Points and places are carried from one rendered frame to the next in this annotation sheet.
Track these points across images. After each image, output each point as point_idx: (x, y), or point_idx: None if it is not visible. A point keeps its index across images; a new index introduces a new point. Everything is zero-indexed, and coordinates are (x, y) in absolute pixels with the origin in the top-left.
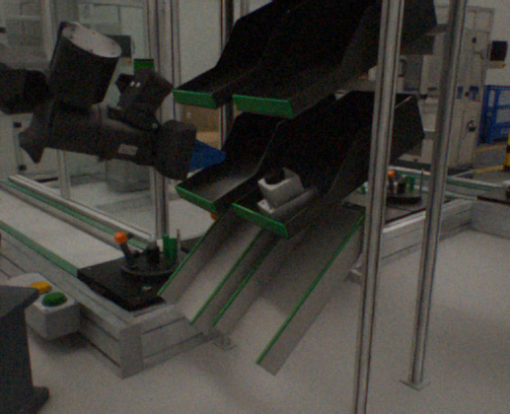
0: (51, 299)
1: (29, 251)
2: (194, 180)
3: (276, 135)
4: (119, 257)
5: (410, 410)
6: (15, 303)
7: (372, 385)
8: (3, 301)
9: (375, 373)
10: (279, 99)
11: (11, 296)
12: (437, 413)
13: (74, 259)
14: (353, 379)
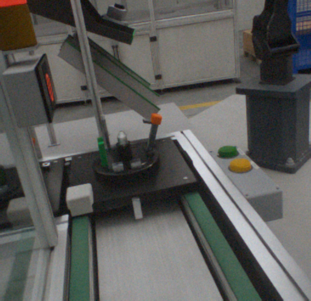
0: (229, 146)
1: (259, 250)
2: (117, 34)
3: None
4: (116, 272)
5: (77, 135)
6: (248, 81)
7: (74, 145)
8: (256, 82)
9: (62, 149)
10: None
11: (252, 84)
12: (70, 134)
13: (186, 287)
14: (102, 112)
